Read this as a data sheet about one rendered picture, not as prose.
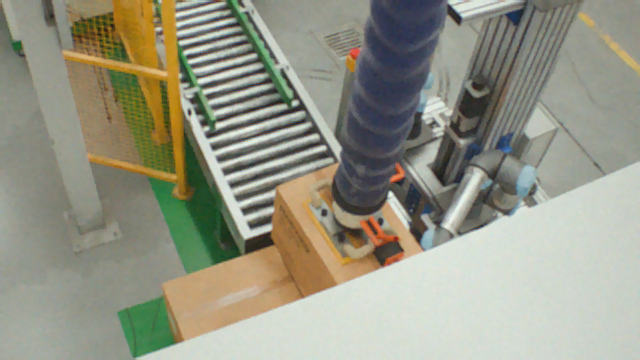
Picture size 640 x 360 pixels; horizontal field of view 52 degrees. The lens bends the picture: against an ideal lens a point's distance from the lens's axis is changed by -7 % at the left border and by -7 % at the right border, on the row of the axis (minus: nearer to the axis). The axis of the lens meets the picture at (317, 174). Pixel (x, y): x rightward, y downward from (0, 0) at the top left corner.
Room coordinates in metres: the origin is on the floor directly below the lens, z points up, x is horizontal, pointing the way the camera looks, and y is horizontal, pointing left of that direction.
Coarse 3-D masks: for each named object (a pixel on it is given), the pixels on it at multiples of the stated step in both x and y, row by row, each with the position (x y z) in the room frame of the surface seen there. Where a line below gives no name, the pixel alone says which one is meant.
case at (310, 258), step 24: (288, 192) 1.75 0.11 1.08; (288, 216) 1.67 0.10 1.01; (288, 240) 1.64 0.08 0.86; (312, 240) 1.53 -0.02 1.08; (360, 240) 1.57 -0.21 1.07; (408, 240) 1.60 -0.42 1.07; (288, 264) 1.62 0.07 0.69; (312, 264) 1.49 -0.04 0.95; (336, 264) 1.43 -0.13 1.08; (360, 264) 1.45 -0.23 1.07; (312, 288) 1.46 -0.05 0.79
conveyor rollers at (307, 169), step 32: (160, 0) 3.49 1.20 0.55; (192, 0) 3.53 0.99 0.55; (224, 0) 3.57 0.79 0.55; (160, 32) 3.20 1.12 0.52; (192, 32) 3.23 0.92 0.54; (224, 32) 3.26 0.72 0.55; (256, 32) 3.30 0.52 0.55; (192, 64) 2.95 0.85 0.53; (224, 64) 2.98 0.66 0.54; (256, 64) 3.01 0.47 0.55; (192, 96) 2.68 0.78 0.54; (224, 96) 2.72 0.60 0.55; (224, 128) 2.50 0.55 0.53; (256, 128) 2.52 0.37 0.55; (288, 128) 2.55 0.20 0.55; (256, 160) 2.31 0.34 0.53; (288, 160) 2.33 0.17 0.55
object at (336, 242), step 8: (304, 200) 1.70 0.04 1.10; (312, 208) 1.67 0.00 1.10; (320, 208) 1.67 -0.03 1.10; (328, 208) 1.68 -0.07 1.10; (312, 216) 1.63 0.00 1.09; (320, 216) 1.64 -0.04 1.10; (320, 224) 1.60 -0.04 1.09; (320, 232) 1.57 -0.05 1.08; (328, 232) 1.56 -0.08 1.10; (344, 232) 1.58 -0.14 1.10; (328, 240) 1.53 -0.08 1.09; (336, 240) 1.53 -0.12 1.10; (344, 240) 1.53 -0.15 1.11; (352, 240) 1.55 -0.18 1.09; (336, 248) 1.50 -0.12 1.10; (336, 256) 1.46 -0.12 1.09; (344, 256) 1.46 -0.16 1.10; (344, 264) 1.43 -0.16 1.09
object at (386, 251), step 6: (378, 246) 1.46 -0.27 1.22; (384, 246) 1.46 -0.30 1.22; (390, 246) 1.47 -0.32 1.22; (396, 246) 1.47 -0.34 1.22; (378, 252) 1.43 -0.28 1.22; (384, 252) 1.43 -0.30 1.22; (390, 252) 1.44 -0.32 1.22; (396, 252) 1.44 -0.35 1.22; (402, 252) 1.44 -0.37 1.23; (378, 258) 1.42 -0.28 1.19; (384, 258) 1.41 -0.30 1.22; (390, 258) 1.40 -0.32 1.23; (396, 258) 1.42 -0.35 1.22; (384, 264) 1.40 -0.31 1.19
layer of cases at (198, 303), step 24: (240, 264) 1.66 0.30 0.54; (264, 264) 1.68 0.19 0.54; (168, 288) 1.46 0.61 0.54; (192, 288) 1.49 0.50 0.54; (216, 288) 1.51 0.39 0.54; (240, 288) 1.53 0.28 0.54; (264, 288) 1.55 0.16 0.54; (288, 288) 1.57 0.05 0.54; (168, 312) 1.44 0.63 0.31; (192, 312) 1.36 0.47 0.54; (216, 312) 1.38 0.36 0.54; (240, 312) 1.41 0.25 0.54; (264, 312) 1.43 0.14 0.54; (192, 336) 1.24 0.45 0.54
